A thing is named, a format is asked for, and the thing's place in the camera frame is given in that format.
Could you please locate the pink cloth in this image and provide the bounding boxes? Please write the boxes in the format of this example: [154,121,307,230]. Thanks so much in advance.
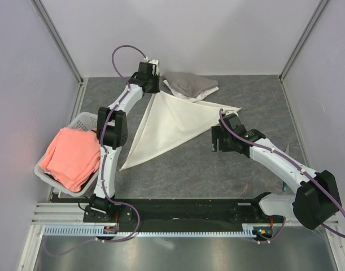
[39,127,101,193]

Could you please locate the purple cable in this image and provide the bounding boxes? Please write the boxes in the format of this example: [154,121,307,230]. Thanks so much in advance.
[98,44,150,198]
[219,108,345,240]

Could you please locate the white plastic basket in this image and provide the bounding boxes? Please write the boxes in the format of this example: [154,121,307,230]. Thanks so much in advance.
[34,112,98,198]

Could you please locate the right aluminium frame post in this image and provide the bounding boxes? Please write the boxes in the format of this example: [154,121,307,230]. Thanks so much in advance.
[279,0,330,82]

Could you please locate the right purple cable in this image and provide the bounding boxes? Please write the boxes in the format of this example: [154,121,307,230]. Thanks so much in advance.
[219,108,345,240]

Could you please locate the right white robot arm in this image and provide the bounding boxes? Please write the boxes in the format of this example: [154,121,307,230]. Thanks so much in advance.
[211,112,341,230]

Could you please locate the left aluminium frame post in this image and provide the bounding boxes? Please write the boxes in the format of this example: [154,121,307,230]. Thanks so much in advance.
[31,0,84,85]

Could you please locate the white folded cloth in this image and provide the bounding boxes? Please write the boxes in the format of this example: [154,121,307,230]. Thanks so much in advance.
[163,80,219,103]

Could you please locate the white cable duct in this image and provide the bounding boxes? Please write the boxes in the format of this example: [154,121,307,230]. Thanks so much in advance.
[43,223,258,238]

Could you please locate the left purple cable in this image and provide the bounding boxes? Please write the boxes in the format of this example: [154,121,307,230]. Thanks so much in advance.
[98,44,150,198]

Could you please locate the green handled knife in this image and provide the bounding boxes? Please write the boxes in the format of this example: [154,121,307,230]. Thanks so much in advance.
[282,143,290,193]

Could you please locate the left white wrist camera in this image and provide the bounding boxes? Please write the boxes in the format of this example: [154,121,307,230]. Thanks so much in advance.
[143,57,159,66]

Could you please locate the aluminium frame post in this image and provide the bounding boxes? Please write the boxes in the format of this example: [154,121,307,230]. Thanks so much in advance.
[279,0,330,82]
[31,0,84,85]

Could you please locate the white cloth napkin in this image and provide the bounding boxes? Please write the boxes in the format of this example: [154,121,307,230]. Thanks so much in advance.
[121,92,241,171]

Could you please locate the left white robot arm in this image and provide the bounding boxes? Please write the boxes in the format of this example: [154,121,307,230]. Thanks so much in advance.
[83,59,160,222]

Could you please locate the grey folded cloth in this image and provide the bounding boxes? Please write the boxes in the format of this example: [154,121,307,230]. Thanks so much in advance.
[163,72,218,95]

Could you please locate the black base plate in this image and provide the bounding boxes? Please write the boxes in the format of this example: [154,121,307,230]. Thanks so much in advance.
[83,196,283,233]

